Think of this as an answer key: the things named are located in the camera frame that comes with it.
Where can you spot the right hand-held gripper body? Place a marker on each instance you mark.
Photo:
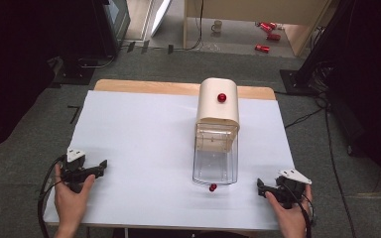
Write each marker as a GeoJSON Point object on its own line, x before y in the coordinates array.
{"type": "Point", "coordinates": [289, 190]}

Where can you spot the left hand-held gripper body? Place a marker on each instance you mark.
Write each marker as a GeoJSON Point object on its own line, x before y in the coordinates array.
{"type": "Point", "coordinates": [76, 173]}

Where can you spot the clear plastic container red knob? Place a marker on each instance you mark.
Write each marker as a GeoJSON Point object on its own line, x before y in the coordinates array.
{"type": "Point", "coordinates": [215, 165]}

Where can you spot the cream lid with red knob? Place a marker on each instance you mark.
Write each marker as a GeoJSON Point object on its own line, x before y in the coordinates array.
{"type": "Point", "coordinates": [216, 105]}

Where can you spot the person's right hand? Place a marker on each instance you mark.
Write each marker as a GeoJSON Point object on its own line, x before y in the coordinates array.
{"type": "Point", "coordinates": [292, 221]}

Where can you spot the person's left hand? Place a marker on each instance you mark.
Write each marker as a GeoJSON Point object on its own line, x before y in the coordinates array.
{"type": "Point", "coordinates": [68, 206]}

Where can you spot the white table cover sheet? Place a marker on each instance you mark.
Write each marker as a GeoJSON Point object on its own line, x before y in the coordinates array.
{"type": "Point", "coordinates": [139, 158]}

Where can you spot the wooden table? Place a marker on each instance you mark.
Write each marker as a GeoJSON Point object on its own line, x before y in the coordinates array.
{"type": "Point", "coordinates": [145, 87]}

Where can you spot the black stand base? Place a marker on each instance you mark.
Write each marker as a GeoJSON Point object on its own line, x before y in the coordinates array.
{"type": "Point", "coordinates": [76, 71]}

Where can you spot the dark curtain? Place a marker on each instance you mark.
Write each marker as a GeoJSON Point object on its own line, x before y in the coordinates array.
{"type": "Point", "coordinates": [10, 66]}
{"type": "Point", "coordinates": [373, 82]}

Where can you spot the short black floor tape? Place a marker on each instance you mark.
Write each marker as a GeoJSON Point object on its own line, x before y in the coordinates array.
{"type": "Point", "coordinates": [170, 49]}

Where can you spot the red can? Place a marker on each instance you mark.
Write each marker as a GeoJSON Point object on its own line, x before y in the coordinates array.
{"type": "Point", "coordinates": [262, 48]}
{"type": "Point", "coordinates": [267, 26]}
{"type": "Point", "coordinates": [273, 36]}

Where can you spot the black metal stand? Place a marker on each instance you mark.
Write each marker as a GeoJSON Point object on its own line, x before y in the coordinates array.
{"type": "Point", "coordinates": [314, 53]}

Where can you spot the black monitor cabinet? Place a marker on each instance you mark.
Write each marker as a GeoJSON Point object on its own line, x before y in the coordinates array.
{"type": "Point", "coordinates": [110, 23]}

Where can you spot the white leaning board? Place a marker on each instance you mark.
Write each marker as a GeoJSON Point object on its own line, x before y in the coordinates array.
{"type": "Point", "coordinates": [160, 15]}

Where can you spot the beige mug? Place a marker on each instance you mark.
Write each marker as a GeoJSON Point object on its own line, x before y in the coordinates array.
{"type": "Point", "coordinates": [216, 26]}

